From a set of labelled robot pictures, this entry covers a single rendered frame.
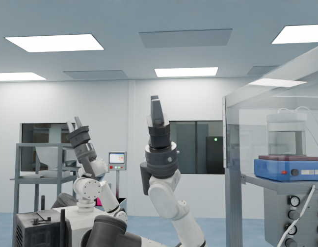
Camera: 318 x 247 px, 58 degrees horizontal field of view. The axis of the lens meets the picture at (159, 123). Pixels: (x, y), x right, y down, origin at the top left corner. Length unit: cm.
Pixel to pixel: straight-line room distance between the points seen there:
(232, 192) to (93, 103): 529
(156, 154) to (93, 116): 566
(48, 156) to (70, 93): 239
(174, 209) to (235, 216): 64
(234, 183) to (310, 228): 37
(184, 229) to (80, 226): 31
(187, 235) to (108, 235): 23
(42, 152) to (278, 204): 392
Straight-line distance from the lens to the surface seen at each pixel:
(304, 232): 119
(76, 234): 93
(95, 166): 133
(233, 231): 143
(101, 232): 83
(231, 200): 139
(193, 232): 89
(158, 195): 80
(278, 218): 113
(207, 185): 608
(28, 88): 711
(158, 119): 73
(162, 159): 76
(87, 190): 99
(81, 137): 134
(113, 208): 140
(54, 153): 454
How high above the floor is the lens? 146
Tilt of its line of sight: 5 degrees up
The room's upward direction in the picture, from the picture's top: straight up
